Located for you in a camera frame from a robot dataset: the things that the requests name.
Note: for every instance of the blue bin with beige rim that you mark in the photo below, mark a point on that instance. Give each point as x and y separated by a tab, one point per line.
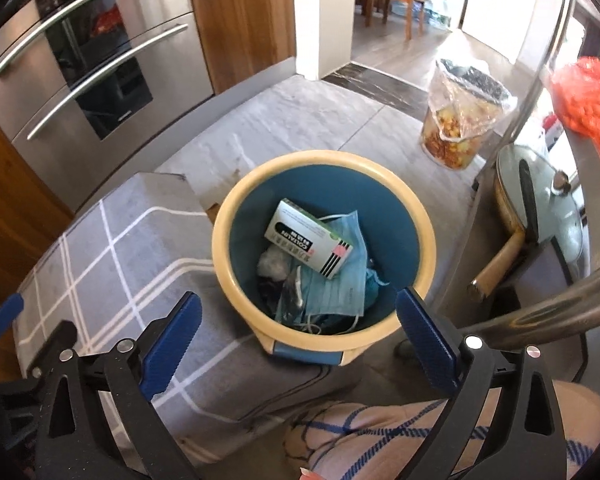
330	160

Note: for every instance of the plaid pajama pants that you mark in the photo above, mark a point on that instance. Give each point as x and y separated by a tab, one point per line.
380	435

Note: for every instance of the wide wooden cabinet door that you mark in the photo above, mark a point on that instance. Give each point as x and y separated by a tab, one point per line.
10	200

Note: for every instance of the clear plastic bag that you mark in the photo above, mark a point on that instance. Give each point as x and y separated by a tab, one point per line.
275	265

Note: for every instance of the plastic bag of food scraps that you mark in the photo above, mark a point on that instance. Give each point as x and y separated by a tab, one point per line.
455	145

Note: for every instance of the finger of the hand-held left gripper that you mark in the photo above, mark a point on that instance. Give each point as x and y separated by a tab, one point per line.
55	335
5	312

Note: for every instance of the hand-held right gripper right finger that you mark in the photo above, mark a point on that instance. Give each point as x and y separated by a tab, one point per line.
427	342

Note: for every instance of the green lidded frying pan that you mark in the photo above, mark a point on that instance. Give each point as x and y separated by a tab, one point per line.
530	195

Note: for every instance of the grey checked floor mat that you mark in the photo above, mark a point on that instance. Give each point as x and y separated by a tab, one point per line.
130	260

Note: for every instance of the red mesh bag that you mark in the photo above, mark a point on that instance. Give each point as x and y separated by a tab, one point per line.
590	100

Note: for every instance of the steel kitchen rack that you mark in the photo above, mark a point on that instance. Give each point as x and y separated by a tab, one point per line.
555	310

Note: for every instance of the white green cardboard box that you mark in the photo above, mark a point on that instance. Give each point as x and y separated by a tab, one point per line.
305	235

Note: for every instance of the narrow wooden cabinet door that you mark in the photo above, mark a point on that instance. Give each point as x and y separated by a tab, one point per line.
250	20

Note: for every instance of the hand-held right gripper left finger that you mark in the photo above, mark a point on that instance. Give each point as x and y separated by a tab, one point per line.
172	345

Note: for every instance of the stainless steel built-in oven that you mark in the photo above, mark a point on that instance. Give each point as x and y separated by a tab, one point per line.
175	60

